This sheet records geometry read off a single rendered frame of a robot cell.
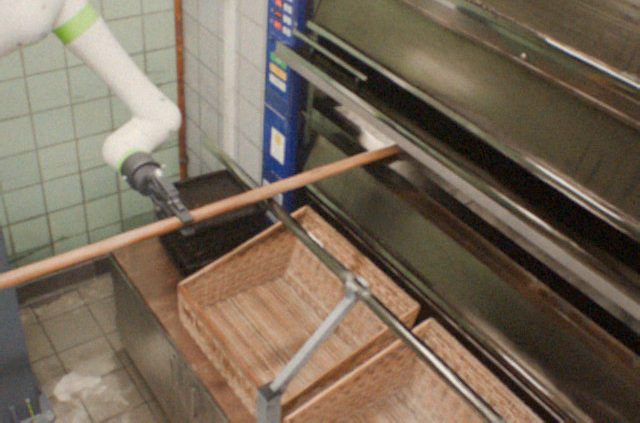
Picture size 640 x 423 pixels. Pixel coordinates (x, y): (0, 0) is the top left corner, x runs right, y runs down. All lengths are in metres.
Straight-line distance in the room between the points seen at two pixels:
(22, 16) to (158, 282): 1.11
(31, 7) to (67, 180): 1.46
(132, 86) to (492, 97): 0.90
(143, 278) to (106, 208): 0.78
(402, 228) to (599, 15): 0.88
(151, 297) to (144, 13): 1.09
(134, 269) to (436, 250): 1.08
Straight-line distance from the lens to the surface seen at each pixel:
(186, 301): 2.31
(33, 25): 1.79
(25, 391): 2.86
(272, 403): 1.75
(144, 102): 2.01
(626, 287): 1.45
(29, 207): 3.16
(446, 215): 1.94
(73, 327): 3.28
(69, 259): 1.72
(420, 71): 1.86
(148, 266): 2.62
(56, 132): 3.03
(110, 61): 1.97
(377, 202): 2.18
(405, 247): 2.11
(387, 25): 1.96
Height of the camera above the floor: 2.29
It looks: 34 degrees down
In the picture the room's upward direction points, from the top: 5 degrees clockwise
